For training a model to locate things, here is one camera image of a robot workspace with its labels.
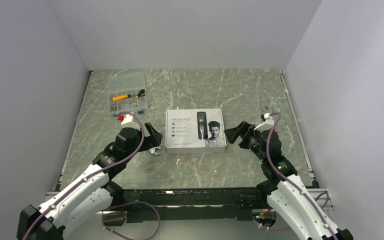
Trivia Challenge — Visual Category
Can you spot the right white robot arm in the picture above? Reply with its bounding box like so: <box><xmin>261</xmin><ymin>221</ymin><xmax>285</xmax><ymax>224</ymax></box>
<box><xmin>224</xmin><ymin>121</ymin><xmax>354</xmax><ymax>240</ymax></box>

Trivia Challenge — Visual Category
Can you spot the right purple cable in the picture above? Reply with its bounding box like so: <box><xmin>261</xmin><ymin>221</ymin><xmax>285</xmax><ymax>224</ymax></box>
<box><xmin>253</xmin><ymin>111</ymin><xmax>340</xmax><ymax>240</ymax></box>

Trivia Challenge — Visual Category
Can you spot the white hair clipper box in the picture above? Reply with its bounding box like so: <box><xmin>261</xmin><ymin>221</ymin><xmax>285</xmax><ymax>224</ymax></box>
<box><xmin>164</xmin><ymin>108</ymin><xmax>227</xmax><ymax>154</ymax></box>

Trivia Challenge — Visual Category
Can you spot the clear plastic organizer box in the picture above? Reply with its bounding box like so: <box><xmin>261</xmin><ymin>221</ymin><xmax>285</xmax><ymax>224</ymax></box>
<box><xmin>107</xmin><ymin>72</ymin><xmax>148</xmax><ymax>117</ymax></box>

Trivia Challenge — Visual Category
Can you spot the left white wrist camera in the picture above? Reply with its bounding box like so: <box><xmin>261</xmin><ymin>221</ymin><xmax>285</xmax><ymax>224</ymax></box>
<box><xmin>117</xmin><ymin>114</ymin><xmax>138</xmax><ymax>128</ymax></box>

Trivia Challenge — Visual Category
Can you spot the purple cable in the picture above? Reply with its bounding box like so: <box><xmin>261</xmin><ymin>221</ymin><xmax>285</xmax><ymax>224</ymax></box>
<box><xmin>253</xmin><ymin>111</ymin><xmax>340</xmax><ymax>240</ymax></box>
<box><xmin>21</xmin><ymin>111</ymin><xmax>161</xmax><ymax>240</ymax></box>

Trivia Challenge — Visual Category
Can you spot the black yellow small tool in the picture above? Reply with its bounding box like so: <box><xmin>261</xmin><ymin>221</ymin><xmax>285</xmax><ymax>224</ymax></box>
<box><xmin>134</xmin><ymin>89</ymin><xmax>146</xmax><ymax>99</ymax></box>

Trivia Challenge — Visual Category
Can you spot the silver combination wrench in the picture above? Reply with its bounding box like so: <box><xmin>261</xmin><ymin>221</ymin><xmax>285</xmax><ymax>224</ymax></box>
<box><xmin>148</xmin><ymin>146</ymin><xmax>161</xmax><ymax>157</ymax></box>

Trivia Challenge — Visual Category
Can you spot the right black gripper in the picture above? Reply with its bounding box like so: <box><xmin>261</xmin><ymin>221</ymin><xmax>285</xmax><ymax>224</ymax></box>
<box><xmin>224</xmin><ymin>120</ymin><xmax>267</xmax><ymax>163</ymax></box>

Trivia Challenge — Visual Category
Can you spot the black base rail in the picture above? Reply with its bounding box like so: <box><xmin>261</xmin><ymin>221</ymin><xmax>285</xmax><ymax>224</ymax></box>
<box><xmin>103</xmin><ymin>187</ymin><xmax>278</xmax><ymax>226</ymax></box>

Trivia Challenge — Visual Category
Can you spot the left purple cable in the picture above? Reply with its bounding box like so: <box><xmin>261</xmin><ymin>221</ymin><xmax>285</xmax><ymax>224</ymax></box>
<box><xmin>21</xmin><ymin>111</ymin><xmax>161</xmax><ymax>240</ymax></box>

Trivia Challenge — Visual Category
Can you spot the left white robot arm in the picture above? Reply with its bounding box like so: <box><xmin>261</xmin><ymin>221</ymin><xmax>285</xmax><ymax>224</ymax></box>
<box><xmin>16</xmin><ymin>122</ymin><xmax>163</xmax><ymax>240</ymax></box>

